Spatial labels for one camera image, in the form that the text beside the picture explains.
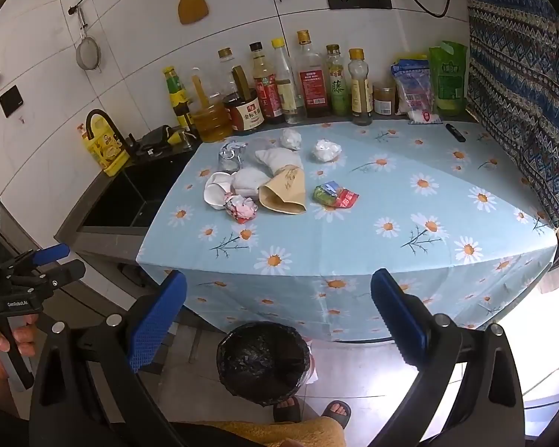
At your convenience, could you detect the green red snack wrapper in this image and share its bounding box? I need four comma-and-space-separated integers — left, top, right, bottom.
313, 181, 359, 209

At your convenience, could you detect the red white wrapper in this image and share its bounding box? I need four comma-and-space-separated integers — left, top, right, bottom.
224, 195, 258, 224

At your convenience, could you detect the white tissue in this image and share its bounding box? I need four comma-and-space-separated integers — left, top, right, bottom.
312, 139, 342, 164
203, 172, 233, 210

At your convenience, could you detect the white cloth front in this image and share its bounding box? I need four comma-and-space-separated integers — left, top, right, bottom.
231, 167, 271, 199

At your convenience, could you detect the white cloth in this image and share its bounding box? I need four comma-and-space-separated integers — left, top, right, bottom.
231, 167, 271, 199
255, 148, 304, 175

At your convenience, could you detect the clear plastic cup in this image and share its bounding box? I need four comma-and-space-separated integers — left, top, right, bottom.
218, 141, 247, 174

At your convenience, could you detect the black lined trash bin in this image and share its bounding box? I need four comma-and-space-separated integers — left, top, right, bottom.
216, 322, 311, 407

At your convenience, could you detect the black sink basin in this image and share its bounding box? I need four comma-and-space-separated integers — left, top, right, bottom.
79, 151, 194, 231

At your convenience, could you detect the person's right sandaled foot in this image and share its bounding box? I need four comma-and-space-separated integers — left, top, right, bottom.
322, 400, 351, 430

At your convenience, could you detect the person's sandaled foot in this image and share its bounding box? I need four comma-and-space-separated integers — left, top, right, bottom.
272, 397, 303, 424
322, 400, 351, 430

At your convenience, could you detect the yellow cooking oil jug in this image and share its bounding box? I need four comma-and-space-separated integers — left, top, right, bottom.
78, 116, 130, 177

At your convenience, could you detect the black sink faucet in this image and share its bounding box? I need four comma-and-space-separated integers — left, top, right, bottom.
85, 109, 138, 159

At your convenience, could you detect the person's left sandaled foot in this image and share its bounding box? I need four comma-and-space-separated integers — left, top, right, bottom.
272, 397, 303, 424

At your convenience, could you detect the daisy print blue tablecloth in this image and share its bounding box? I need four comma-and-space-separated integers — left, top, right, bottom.
137, 120, 558, 341

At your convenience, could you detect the black yellow item by sink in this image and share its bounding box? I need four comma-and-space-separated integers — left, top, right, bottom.
136, 125, 184, 156

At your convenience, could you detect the green cap yellow bottle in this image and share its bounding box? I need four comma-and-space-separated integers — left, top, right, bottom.
162, 66, 194, 132

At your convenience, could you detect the hanging metal strainer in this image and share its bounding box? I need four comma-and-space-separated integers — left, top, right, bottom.
75, 7, 102, 71

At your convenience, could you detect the black lighter on table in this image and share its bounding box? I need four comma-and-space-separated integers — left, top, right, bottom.
445, 123, 467, 143

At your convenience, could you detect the white cloth rear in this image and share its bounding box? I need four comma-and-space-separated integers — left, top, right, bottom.
255, 148, 304, 175

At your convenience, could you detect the clear jug amber oil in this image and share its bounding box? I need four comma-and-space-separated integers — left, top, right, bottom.
189, 67, 233, 143

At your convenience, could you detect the small sesame oil bottle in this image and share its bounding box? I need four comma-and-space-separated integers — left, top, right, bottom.
348, 47, 373, 126

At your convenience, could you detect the large soy sauce jug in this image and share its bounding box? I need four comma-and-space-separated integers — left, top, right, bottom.
223, 66, 264, 133

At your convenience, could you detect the small glass jar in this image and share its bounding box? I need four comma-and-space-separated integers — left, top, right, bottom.
373, 85, 396, 116

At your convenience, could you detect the green label oil bottle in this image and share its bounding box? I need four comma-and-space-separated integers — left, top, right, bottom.
326, 44, 350, 116

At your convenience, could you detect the blue white plastic bag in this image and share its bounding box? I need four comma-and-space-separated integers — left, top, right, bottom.
391, 58, 434, 116

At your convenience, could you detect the patterned blue curtain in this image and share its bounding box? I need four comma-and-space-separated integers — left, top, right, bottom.
467, 0, 559, 225

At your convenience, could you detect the red label clear bottle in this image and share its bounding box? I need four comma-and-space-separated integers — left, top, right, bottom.
297, 29, 329, 118

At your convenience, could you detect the red label soy bottle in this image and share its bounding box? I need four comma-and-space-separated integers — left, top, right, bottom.
249, 41, 285, 124

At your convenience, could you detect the green refill pouch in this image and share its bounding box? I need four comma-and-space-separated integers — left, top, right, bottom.
429, 41, 467, 116

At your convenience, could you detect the clear vinegar bottle yellow cap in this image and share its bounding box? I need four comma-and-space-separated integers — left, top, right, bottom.
271, 37, 306, 125

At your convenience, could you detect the small black wall switch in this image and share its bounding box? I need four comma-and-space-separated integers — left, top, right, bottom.
0, 85, 24, 118

